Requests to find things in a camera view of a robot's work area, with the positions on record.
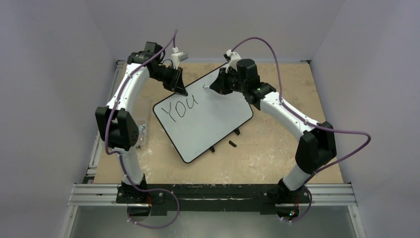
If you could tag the white whiteboard black frame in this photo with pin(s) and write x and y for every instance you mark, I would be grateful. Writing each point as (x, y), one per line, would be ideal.
(197, 122)

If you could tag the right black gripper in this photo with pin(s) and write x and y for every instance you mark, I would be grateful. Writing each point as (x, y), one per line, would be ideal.
(224, 81)

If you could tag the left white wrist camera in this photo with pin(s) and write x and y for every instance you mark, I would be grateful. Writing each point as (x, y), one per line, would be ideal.
(177, 57)

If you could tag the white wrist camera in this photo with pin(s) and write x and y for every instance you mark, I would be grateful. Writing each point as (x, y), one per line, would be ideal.
(177, 57)
(232, 58)

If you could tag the black marker cap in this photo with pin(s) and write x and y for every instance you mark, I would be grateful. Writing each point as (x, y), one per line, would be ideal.
(232, 143)

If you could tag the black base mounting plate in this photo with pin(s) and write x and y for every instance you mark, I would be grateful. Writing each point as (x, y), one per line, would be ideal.
(266, 199)

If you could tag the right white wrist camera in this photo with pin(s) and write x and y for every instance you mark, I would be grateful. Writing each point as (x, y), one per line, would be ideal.
(232, 58)

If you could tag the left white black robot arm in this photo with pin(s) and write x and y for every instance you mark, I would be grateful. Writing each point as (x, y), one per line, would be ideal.
(118, 130)

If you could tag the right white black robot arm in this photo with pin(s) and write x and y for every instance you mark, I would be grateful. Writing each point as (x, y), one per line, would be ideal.
(316, 141)

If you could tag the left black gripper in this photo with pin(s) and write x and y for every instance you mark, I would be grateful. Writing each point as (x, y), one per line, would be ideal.
(176, 85)

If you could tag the clear plastic screw box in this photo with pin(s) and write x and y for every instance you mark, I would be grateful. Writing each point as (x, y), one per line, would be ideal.
(142, 120)

